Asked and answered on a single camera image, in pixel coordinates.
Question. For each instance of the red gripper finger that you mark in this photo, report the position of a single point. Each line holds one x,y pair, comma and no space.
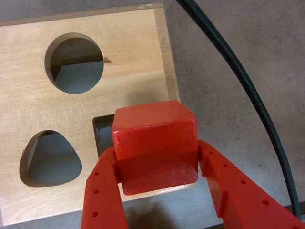
102,195
238,198

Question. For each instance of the red wooden cube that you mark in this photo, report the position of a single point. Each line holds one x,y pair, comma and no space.
155,148

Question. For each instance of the wooden shape sorter box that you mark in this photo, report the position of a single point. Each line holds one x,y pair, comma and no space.
23,95

